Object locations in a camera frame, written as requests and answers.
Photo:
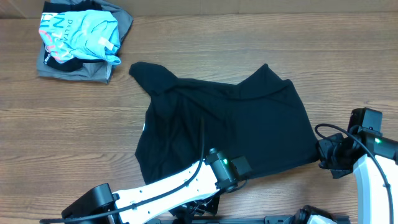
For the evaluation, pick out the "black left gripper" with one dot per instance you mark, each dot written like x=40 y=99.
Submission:
x=212 y=205

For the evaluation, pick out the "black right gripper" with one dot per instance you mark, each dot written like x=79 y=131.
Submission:
x=323 y=147

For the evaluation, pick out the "black t-shirt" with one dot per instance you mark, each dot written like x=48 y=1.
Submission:
x=261 y=118

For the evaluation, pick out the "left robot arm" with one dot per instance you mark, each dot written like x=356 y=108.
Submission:
x=212 y=175

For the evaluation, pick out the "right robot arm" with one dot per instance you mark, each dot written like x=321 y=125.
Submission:
x=363 y=151

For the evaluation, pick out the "grey folded garment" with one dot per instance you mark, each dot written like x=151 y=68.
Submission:
x=94 y=72

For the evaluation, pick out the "light blue printed shirt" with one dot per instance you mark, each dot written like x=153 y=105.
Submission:
x=86 y=35

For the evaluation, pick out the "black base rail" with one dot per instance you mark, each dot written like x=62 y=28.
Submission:
x=266 y=220

